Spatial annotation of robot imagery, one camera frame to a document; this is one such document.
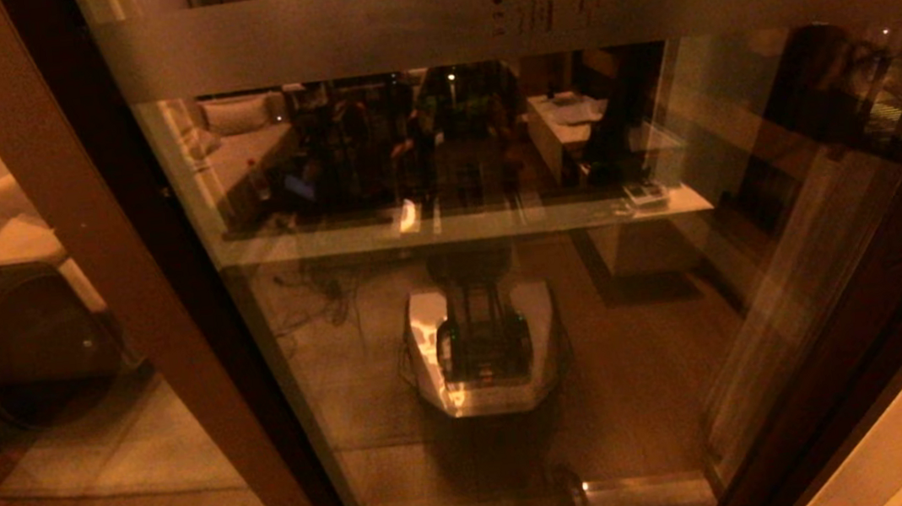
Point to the brown framed sliding glass door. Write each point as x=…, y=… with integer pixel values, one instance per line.
x=308, y=40

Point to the dark wooden door jamb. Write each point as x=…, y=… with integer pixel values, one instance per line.
x=872, y=375

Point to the brown framed fixed glass panel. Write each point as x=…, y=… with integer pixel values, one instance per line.
x=76, y=245

